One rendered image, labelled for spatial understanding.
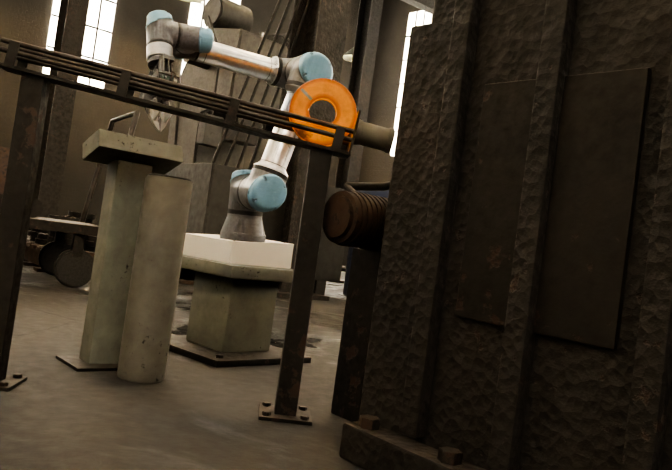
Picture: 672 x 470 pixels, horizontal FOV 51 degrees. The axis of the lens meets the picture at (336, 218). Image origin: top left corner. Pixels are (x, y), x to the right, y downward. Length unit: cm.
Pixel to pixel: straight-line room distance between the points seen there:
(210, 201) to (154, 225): 293
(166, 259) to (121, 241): 19
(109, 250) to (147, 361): 32
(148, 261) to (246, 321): 59
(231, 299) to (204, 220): 251
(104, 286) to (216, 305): 47
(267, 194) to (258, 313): 41
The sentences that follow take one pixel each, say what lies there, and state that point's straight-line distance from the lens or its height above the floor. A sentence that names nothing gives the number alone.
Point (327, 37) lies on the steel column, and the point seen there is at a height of 181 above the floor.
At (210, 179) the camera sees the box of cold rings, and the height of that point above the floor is 71.
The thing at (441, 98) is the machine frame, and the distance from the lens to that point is 139.
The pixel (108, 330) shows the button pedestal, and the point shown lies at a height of 10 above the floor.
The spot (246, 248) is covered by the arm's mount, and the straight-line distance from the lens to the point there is 228.
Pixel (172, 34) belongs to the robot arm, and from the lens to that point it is 216.
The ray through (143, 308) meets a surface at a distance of 182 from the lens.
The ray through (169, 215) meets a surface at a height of 42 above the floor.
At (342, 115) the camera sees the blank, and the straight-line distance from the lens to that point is 164.
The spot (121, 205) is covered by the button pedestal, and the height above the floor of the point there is 43.
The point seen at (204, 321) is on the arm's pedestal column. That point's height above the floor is 10.
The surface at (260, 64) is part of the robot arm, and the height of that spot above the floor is 95.
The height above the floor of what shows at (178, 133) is 134.
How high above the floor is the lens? 41
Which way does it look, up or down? 2 degrees up
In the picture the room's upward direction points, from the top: 8 degrees clockwise
